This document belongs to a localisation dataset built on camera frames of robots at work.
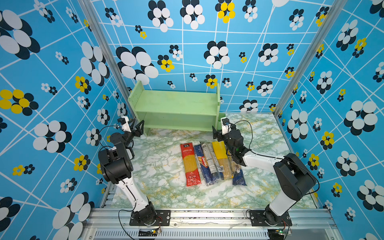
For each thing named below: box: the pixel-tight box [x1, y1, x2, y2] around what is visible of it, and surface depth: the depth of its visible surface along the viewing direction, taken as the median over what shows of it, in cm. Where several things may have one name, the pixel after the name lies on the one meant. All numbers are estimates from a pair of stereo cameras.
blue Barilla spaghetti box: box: [194, 144, 224, 186], surface depth 88 cm
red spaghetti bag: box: [180, 142, 202, 187], surface depth 91 cm
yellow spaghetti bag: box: [212, 140, 233, 180], surface depth 91 cm
